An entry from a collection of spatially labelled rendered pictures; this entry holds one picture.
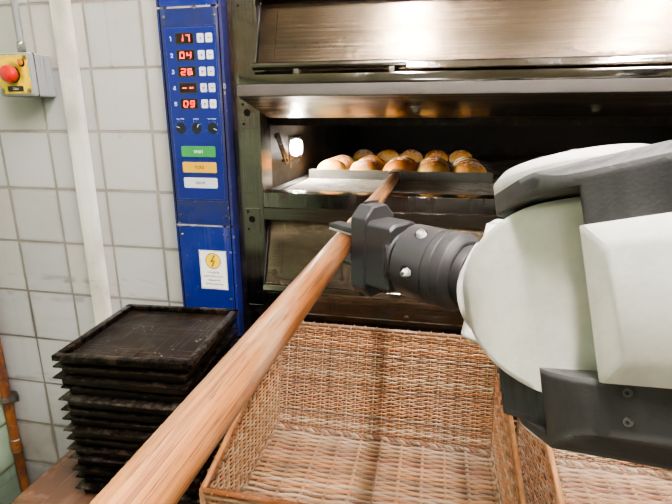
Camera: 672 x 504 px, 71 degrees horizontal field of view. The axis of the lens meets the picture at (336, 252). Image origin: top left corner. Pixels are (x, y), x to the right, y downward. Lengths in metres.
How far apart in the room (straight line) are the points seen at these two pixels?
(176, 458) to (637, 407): 0.19
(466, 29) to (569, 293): 0.95
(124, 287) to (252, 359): 1.16
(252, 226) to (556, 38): 0.80
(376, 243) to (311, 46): 0.67
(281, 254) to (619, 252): 1.09
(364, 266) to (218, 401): 0.35
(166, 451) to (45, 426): 1.64
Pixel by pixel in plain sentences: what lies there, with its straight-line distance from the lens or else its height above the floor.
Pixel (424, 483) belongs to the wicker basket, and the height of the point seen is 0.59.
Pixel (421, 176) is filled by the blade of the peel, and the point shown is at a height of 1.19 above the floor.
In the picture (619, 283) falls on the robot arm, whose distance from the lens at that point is 0.18.
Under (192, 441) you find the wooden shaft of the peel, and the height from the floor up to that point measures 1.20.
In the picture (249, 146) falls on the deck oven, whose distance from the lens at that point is 1.21.
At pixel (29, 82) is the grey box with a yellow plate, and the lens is 1.43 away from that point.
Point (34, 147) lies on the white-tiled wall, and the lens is 1.54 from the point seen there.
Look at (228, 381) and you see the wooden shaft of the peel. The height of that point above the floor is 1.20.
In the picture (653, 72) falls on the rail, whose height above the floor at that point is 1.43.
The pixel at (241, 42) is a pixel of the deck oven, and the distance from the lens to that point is 1.22.
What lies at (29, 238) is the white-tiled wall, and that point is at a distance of 1.61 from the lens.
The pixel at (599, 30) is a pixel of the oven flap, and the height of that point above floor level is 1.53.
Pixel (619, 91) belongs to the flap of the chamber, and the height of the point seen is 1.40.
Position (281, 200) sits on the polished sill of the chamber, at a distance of 1.19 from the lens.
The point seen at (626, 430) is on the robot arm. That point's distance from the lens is 0.20.
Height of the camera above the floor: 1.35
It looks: 15 degrees down
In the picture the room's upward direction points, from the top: straight up
